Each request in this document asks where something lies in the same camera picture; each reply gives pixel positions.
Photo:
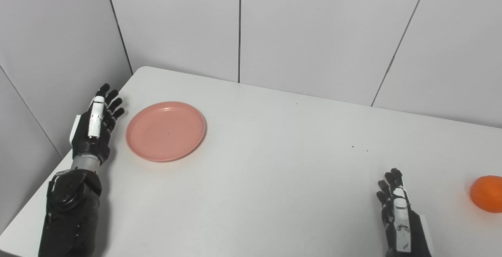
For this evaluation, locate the pink plate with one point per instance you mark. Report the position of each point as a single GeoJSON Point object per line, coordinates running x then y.
{"type": "Point", "coordinates": [166, 131]}

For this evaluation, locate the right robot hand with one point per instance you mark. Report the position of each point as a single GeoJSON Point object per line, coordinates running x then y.
{"type": "Point", "coordinates": [404, 221]}

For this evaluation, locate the orange fruit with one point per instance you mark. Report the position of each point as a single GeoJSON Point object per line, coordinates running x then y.
{"type": "Point", "coordinates": [487, 193]}

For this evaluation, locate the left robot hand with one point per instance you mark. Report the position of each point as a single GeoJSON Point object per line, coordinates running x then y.
{"type": "Point", "coordinates": [92, 129]}

